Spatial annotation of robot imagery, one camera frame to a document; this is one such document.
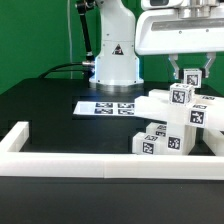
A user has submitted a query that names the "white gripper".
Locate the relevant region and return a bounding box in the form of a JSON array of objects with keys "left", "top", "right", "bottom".
[{"left": 135, "top": 8, "right": 224, "bottom": 79}]

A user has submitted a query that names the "white chair back frame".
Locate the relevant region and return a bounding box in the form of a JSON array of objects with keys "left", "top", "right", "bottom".
[{"left": 135, "top": 89, "right": 224, "bottom": 131}]

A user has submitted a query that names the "white chair seat part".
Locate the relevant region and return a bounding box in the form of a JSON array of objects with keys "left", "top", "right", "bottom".
[{"left": 166, "top": 123, "right": 197, "bottom": 155}]

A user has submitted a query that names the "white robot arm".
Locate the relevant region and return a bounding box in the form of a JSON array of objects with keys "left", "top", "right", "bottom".
[{"left": 90, "top": 0, "right": 224, "bottom": 87}]

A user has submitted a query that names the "white tag sheet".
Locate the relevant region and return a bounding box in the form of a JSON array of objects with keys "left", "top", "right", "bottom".
[{"left": 73, "top": 101, "right": 135, "bottom": 116}]

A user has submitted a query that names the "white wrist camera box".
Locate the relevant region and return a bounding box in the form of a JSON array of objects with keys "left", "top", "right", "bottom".
[{"left": 141, "top": 0, "right": 184, "bottom": 11}]

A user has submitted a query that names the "black jointed camera mount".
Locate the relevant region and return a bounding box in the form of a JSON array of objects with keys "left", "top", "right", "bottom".
[{"left": 75, "top": 0, "right": 100, "bottom": 68}]

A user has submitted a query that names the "black cable bundle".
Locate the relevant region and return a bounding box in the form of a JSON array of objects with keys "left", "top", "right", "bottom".
[{"left": 38, "top": 61, "right": 98, "bottom": 80}]

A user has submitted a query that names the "white U-shaped fence frame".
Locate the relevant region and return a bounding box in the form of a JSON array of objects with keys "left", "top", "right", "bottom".
[{"left": 0, "top": 121, "right": 224, "bottom": 180}]

